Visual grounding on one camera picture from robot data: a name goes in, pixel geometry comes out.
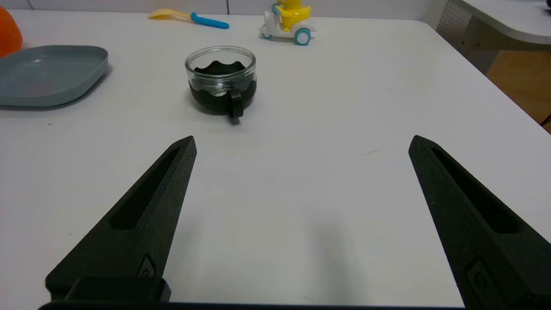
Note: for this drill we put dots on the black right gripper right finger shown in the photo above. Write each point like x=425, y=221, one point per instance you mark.
x=478, y=224

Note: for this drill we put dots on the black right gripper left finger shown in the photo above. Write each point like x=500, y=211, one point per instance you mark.
x=133, y=232

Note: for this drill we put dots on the grey square dish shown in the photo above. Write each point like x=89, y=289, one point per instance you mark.
x=47, y=75

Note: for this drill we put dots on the glass cup with black holder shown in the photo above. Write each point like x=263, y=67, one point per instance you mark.
x=221, y=82

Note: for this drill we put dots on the white side table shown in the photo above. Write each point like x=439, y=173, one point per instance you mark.
x=508, y=19

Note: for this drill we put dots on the orange fruit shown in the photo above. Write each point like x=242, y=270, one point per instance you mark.
x=9, y=32

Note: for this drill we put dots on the yellow duck scooter toy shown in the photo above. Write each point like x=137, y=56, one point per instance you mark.
x=289, y=21

